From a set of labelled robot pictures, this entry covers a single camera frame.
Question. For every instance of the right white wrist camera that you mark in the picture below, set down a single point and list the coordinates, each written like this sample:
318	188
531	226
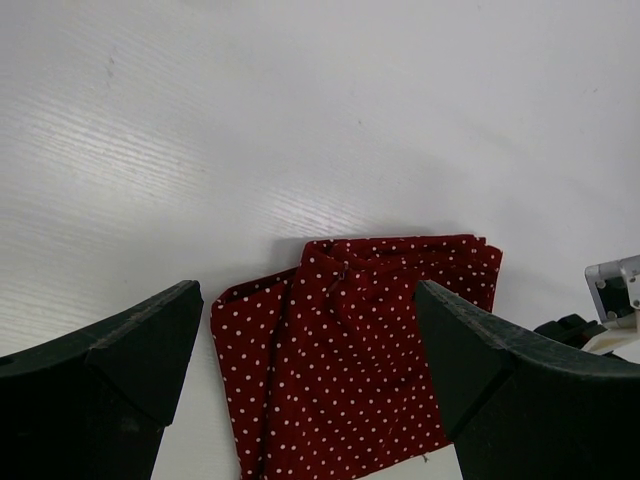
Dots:
614	288

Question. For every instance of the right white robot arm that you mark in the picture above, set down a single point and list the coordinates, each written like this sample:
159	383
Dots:
588	336

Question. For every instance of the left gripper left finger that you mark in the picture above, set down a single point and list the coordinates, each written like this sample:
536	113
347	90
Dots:
94	403

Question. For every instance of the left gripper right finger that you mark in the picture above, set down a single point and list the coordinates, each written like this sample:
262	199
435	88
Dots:
517	405

